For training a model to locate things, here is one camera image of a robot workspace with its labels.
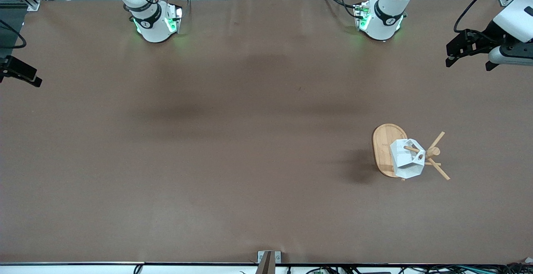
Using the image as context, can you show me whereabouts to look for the white faceted cup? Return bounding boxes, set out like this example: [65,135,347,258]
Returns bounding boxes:
[390,139,427,180]

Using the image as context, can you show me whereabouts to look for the wooden cup rack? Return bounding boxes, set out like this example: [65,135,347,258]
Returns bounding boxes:
[372,123,451,182]

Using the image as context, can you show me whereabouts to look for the brown table mat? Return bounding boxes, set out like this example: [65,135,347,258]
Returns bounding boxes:
[0,0,533,264]

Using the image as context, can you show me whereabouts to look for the black left arm base cable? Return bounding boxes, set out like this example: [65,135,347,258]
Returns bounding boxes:
[321,0,359,19]

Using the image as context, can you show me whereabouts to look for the black cable bundle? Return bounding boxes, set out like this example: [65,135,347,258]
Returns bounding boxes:
[306,264,533,274]

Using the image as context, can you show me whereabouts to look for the grey metal table bracket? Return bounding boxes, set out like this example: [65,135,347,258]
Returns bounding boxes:
[255,251,282,274]

